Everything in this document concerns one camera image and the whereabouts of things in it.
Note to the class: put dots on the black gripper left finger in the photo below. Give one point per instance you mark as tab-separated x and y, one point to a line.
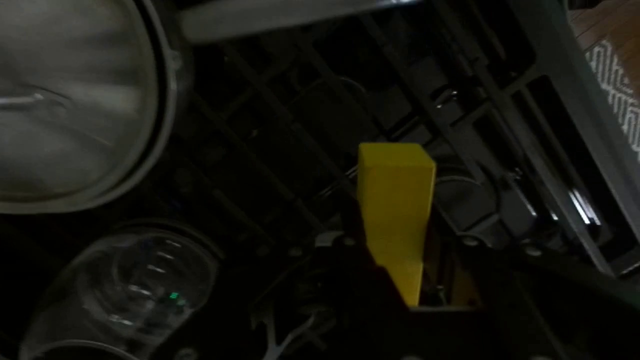
368	309

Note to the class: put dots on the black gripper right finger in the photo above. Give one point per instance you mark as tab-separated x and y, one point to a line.
545	304

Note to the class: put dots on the yellow block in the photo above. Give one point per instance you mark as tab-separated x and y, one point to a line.
395	189

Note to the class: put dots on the black stainless gas stove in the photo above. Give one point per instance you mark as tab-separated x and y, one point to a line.
264	151

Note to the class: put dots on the glass coffee carafe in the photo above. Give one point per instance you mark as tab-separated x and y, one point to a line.
125	294

